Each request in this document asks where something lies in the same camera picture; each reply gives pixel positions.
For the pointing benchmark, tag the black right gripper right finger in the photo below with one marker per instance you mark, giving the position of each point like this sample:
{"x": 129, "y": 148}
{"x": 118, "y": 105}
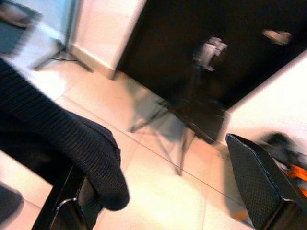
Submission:
{"x": 259, "y": 187}

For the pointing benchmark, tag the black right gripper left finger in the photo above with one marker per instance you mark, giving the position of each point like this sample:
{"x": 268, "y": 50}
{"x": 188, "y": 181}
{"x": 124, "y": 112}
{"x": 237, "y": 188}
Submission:
{"x": 67, "y": 215}

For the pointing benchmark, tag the navy shirt with gold print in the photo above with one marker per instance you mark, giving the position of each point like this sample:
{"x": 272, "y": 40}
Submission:
{"x": 48, "y": 124}

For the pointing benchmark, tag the orange black device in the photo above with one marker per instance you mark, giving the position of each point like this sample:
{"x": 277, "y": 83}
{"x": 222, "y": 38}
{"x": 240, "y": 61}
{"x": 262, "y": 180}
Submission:
{"x": 297, "y": 172}

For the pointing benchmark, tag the tripod with white device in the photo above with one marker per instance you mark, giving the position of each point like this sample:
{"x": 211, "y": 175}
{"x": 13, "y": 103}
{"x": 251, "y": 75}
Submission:
{"x": 211, "y": 52}

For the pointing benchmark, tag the black tripod stand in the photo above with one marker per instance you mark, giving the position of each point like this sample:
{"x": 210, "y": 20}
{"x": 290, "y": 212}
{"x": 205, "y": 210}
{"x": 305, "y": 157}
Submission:
{"x": 64, "y": 58}

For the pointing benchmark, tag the black door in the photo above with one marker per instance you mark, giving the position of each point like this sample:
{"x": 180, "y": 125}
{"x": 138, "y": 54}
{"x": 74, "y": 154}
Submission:
{"x": 168, "y": 48}

